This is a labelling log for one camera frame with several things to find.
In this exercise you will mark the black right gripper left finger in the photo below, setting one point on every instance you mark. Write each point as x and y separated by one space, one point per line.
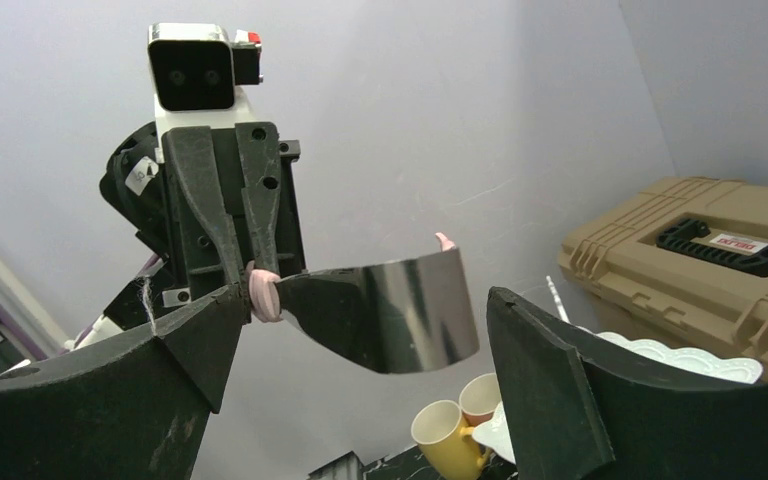
132 406

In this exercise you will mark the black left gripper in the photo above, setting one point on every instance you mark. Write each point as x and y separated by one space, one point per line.
230 181

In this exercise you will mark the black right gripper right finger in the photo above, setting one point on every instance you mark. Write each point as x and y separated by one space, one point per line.
636 417

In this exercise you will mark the white three-tier cake stand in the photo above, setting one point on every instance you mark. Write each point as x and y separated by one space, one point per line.
662 371

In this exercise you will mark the tan plastic tool case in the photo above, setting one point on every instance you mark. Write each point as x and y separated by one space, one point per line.
684 262

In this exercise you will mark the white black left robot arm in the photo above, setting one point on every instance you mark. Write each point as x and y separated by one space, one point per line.
138 188

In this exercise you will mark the pink mug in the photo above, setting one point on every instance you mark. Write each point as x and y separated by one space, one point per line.
479 398

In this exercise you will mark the yellow mug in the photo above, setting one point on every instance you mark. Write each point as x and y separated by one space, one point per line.
444 437

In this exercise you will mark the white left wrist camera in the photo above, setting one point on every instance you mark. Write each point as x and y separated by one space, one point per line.
199 74

